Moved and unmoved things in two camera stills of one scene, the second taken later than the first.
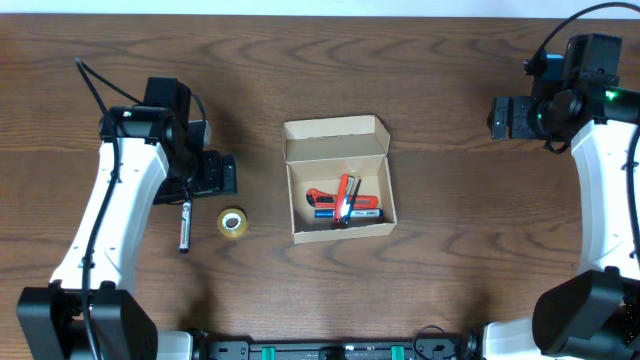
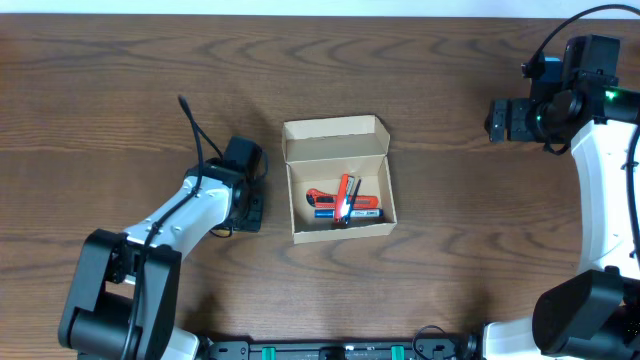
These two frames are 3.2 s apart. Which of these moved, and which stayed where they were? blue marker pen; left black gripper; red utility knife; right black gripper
Moved: left black gripper
Stayed: right black gripper; blue marker pen; red utility knife
